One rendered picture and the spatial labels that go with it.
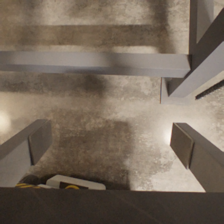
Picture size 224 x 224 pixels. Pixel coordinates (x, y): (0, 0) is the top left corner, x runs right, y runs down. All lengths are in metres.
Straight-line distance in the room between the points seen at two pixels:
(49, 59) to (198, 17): 0.52
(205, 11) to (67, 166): 0.88
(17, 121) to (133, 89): 0.69
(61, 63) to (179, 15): 0.73
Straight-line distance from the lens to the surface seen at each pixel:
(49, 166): 0.97
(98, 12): 1.12
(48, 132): 0.16
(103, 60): 0.57
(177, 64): 0.57
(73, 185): 0.79
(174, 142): 0.17
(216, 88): 0.65
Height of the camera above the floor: 0.84
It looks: 79 degrees down
